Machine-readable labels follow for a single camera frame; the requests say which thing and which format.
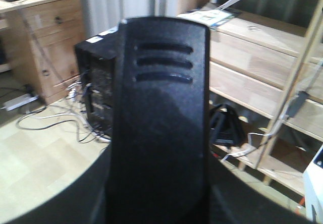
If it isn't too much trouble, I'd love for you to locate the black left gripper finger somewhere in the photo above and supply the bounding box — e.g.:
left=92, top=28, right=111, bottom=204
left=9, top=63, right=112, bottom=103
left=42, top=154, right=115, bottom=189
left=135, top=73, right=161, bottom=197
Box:
left=106, top=17, right=210, bottom=223

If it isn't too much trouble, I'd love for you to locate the black bag on shelf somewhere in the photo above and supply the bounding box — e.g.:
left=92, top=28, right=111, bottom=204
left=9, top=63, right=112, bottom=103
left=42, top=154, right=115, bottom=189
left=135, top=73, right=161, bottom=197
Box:
left=209, top=104, right=246, bottom=148

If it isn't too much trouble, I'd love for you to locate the black computer tower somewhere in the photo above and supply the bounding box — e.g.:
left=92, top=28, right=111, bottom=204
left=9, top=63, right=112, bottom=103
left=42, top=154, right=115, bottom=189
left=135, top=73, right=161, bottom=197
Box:
left=74, top=26, right=118, bottom=137

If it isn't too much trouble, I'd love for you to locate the white power strip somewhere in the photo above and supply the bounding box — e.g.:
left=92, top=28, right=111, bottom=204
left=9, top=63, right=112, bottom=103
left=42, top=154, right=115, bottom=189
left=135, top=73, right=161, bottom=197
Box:
left=4, top=94, right=39, bottom=111

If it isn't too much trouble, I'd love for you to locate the wooden shelf unit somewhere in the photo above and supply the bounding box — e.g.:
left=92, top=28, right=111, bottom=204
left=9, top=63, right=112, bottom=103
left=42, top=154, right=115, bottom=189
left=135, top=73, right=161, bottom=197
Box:
left=209, top=0, right=322, bottom=196

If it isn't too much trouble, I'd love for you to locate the white box right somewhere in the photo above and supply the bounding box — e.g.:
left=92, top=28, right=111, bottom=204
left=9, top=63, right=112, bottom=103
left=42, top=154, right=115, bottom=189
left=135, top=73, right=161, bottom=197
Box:
left=303, top=146, right=322, bottom=223

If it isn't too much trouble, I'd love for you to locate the green white booklet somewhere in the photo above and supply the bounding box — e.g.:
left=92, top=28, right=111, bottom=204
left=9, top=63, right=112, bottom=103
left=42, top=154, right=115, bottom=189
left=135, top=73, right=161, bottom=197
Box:
left=177, top=9, right=237, bottom=29

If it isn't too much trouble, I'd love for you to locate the wooden drawer cabinet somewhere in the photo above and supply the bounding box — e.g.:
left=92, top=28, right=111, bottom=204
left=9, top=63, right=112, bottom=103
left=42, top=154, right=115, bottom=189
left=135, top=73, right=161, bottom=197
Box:
left=1, top=0, right=85, bottom=104

